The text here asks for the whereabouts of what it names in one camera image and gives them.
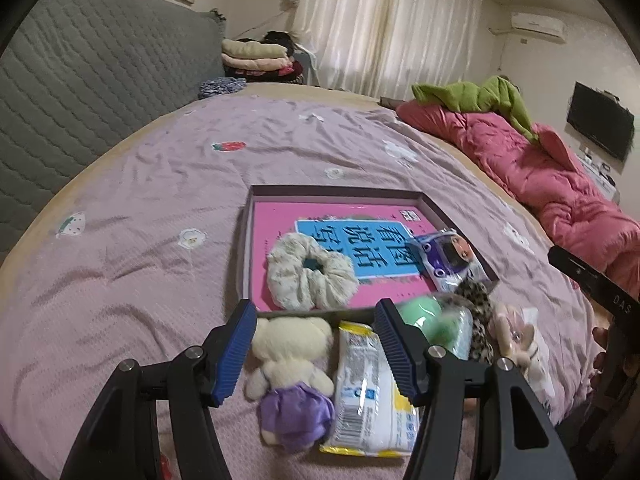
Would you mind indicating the green blanket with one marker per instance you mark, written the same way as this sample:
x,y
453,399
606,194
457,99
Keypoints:
x,y
465,95

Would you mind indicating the white sheer curtain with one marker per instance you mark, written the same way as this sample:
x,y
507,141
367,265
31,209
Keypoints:
x,y
390,25

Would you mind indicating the shallow grey box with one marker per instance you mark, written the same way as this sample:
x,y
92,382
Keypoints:
x,y
325,194

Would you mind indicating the leopard print scrunchie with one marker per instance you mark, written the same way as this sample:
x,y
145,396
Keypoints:
x,y
477,295

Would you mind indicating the cream teddy bear purple dress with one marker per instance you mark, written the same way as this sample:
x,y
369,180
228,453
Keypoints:
x,y
285,340

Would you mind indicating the grey quilted headboard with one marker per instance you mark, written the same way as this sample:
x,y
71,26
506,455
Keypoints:
x,y
100,85

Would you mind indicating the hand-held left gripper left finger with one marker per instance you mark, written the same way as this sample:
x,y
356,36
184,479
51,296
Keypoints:
x,y
235,355

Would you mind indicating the black clothes pile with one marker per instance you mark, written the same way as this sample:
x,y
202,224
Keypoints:
x,y
280,37

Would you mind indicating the pink book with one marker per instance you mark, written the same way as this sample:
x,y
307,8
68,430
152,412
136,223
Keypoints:
x,y
280,220

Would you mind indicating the cream floral scrunchie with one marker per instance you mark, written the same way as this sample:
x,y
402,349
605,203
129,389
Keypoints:
x,y
290,280

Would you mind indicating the yellow white tissue packet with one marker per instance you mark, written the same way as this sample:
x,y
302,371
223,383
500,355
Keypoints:
x,y
360,395

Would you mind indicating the purple doll toy packet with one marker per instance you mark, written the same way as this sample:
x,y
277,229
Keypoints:
x,y
445,255

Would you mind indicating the pink folded cloth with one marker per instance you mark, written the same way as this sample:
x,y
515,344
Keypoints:
x,y
250,64

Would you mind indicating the person's right hand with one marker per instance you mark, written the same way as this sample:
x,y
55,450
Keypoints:
x,y
598,335

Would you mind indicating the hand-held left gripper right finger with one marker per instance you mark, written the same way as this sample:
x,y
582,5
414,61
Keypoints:
x,y
395,355

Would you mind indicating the cream folded cloth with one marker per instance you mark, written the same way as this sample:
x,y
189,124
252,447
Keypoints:
x,y
250,48

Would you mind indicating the grey plastic chair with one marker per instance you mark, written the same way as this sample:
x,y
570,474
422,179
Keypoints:
x,y
307,62

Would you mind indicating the blue patterned cloth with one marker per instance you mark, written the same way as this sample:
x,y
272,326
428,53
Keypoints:
x,y
220,87

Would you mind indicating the pink comforter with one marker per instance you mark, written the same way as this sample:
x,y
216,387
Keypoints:
x,y
550,185

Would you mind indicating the green sponge in clear pack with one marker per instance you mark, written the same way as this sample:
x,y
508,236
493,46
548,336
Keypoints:
x,y
435,320

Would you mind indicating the white air conditioner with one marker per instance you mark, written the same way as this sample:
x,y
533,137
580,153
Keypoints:
x,y
537,25

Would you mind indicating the purple printed bed sheet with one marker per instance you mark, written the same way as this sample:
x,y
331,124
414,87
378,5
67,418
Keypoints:
x,y
150,210

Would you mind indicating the black wall television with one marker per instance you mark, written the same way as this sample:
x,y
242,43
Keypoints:
x,y
597,120

